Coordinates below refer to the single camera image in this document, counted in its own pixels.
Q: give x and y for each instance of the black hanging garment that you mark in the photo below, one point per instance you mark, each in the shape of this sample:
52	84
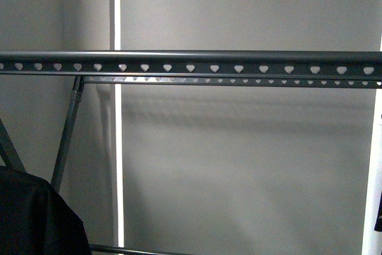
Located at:
378	222

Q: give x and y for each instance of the dark metal clothes rack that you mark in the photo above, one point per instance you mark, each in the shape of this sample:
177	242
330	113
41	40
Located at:
281	69

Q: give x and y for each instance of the black printed t-shirt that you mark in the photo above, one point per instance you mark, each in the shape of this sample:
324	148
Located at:
35	219

